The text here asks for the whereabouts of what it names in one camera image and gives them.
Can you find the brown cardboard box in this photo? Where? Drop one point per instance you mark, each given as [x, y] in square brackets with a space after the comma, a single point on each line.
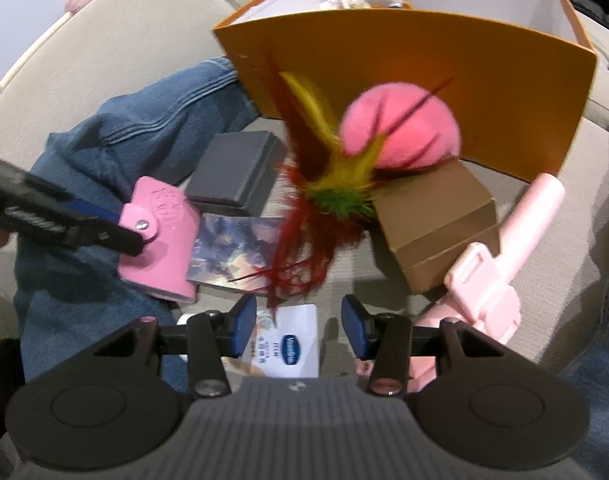
[434, 220]

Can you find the pink card holder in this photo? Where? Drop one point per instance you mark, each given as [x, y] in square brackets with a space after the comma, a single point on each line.
[164, 265]

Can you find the orange storage box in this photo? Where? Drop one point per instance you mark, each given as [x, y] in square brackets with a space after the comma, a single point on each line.
[509, 110]

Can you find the pink handheld stick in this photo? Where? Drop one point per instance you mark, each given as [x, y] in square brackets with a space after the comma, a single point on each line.
[484, 290]

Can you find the pink felt ball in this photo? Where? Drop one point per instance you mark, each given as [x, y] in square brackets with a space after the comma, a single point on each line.
[409, 130]

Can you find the red yellow green feather toy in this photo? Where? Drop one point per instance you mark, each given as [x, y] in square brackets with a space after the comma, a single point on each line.
[334, 182]

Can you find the colourful picture card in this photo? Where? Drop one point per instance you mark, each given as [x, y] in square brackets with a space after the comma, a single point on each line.
[224, 255]

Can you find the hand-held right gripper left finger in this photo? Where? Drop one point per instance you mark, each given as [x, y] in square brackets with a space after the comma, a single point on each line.
[245, 325]

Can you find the orange plush toy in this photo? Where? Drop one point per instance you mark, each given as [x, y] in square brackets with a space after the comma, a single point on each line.
[397, 2]

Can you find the dark grey box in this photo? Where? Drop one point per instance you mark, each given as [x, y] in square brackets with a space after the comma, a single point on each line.
[229, 170]

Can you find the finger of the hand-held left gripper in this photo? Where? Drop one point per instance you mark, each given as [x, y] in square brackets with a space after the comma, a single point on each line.
[109, 234]

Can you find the white printed packet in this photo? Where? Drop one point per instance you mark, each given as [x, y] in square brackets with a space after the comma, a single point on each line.
[294, 330]

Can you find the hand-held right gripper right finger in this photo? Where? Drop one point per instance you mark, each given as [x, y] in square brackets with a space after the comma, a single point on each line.
[353, 327]

